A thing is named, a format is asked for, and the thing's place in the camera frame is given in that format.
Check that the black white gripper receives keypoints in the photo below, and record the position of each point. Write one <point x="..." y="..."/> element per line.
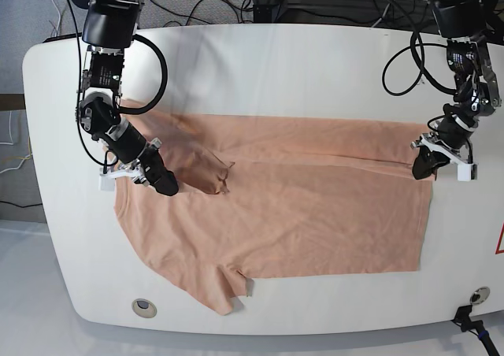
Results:
<point x="447" y="143"/>
<point x="138" y="159"/>

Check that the peach pink T-shirt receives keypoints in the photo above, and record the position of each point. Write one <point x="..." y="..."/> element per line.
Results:
<point x="275" y="197"/>

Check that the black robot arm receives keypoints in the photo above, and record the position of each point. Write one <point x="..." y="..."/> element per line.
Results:
<point x="468" y="26"/>
<point x="109" y="29"/>

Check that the red triangle warning sticker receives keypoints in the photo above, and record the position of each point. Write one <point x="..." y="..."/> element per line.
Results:
<point x="500" y="247"/>

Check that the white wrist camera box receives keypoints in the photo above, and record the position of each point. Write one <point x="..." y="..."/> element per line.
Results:
<point x="106" y="183"/>
<point x="466" y="172"/>

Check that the left table cable grommet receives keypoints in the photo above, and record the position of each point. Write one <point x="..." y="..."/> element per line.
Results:
<point x="144" y="308"/>

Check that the table cable grommet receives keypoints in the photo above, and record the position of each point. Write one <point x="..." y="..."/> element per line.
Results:
<point x="144" y="308"/>
<point x="479" y="296"/>

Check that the right table cable grommet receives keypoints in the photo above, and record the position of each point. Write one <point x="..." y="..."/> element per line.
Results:
<point x="479" y="296"/>

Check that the black clamp with cable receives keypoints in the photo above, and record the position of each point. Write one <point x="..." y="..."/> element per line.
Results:
<point x="463" y="320"/>

